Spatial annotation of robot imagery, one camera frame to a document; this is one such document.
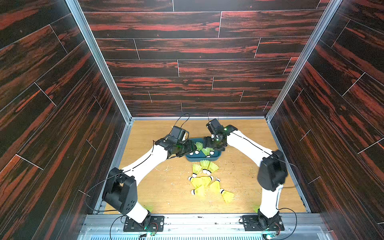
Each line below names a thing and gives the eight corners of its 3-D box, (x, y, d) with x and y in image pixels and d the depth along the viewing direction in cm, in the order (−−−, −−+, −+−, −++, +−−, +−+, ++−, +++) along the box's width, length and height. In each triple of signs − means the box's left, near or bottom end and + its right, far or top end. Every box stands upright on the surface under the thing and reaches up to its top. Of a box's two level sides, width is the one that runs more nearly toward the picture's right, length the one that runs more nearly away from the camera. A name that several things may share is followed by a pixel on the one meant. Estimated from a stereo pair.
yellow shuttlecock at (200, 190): (191, 195, 84) (191, 194, 82) (191, 186, 87) (191, 184, 86) (204, 195, 84) (205, 194, 82) (204, 186, 87) (204, 184, 86)
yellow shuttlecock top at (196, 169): (188, 175, 92) (188, 171, 88) (193, 166, 96) (193, 162, 92) (195, 178, 90) (195, 175, 87) (200, 169, 94) (201, 166, 91)
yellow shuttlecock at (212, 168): (209, 176, 91) (210, 172, 88) (203, 169, 94) (203, 165, 91) (217, 170, 94) (218, 166, 90) (211, 163, 97) (212, 160, 93)
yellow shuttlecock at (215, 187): (209, 194, 85) (209, 193, 83) (208, 179, 90) (208, 178, 89) (221, 194, 85) (221, 193, 83) (219, 179, 90) (219, 178, 89)
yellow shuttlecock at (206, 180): (200, 186, 87) (200, 184, 86) (200, 177, 91) (200, 176, 89) (214, 186, 87) (214, 184, 85) (213, 177, 91) (213, 176, 89)
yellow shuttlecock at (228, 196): (217, 198, 84) (218, 196, 81) (220, 189, 87) (221, 188, 85) (230, 205, 81) (231, 203, 79) (233, 196, 84) (234, 194, 82)
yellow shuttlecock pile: (188, 188, 87) (188, 187, 85) (188, 178, 91) (188, 176, 89) (204, 188, 87) (204, 187, 85) (204, 178, 91) (204, 176, 89)
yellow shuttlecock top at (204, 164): (200, 173, 93) (201, 170, 89) (200, 163, 97) (200, 159, 93) (210, 173, 92) (211, 169, 88) (209, 163, 97) (210, 159, 93)
